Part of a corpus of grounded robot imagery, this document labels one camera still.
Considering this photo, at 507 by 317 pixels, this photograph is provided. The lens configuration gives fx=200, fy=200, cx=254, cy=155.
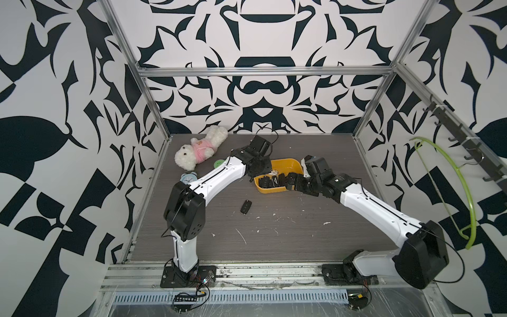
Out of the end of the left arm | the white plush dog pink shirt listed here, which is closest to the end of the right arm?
the end of the left arm

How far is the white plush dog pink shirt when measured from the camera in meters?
1.01

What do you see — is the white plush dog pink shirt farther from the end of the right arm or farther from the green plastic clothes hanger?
the green plastic clothes hanger

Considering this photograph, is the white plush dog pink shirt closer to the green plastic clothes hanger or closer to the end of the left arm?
the end of the left arm

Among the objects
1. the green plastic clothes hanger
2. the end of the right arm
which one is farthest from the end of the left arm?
the green plastic clothes hanger
